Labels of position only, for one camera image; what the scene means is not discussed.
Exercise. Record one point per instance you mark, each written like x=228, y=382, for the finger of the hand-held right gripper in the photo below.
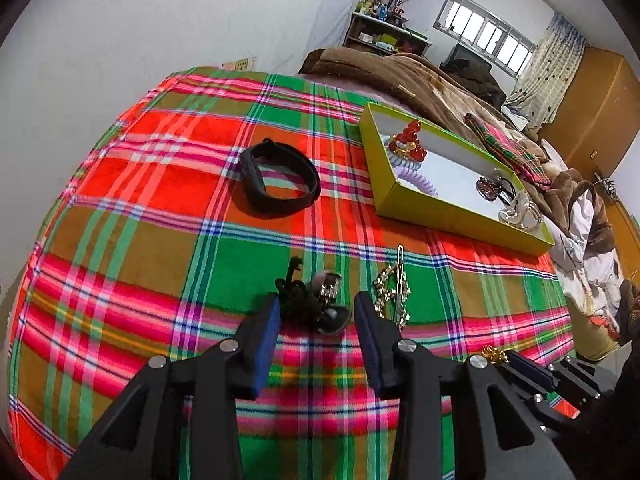
x=532, y=372
x=575, y=380

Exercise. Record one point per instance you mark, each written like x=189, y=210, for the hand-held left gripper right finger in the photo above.
x=371, y=345

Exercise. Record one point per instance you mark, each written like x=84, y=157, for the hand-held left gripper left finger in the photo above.
x=265, y=345

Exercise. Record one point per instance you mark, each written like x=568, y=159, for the small gold bow hair clip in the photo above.
x=495, y=355

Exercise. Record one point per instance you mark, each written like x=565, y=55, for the gold rhinestone hair clip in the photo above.
x=392, y=290

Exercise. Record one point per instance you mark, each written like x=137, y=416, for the yellow-green cardboard box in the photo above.
x=450, y=225

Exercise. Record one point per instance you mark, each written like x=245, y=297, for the black wristband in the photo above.
x=260, y=185

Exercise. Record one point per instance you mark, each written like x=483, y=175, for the red green plaid tablecloth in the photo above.
x=150, y=210

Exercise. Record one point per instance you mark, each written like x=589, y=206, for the folded plaid cloth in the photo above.
x=505, y=150

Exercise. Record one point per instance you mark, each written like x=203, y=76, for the wooden wardrobe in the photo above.
x=595, y=110

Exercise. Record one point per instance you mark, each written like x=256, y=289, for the brown fleece blanket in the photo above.
x=400, y=75

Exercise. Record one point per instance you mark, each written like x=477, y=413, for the dark jacket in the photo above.
x=480, y=80

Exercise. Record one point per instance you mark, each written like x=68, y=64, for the patterned curtain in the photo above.
x=550, y=70

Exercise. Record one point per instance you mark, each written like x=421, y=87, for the dark monitor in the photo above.
x=462, y=55

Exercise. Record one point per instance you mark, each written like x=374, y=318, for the wooden shelf unit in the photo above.
x=380, y=35

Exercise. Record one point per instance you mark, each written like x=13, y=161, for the barred window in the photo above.
x=482, y=32

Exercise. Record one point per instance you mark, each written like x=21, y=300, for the clutter of bottles on shelf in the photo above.
x=377, y=5

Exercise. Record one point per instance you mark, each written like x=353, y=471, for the wall socket panel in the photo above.
x=240, y=64

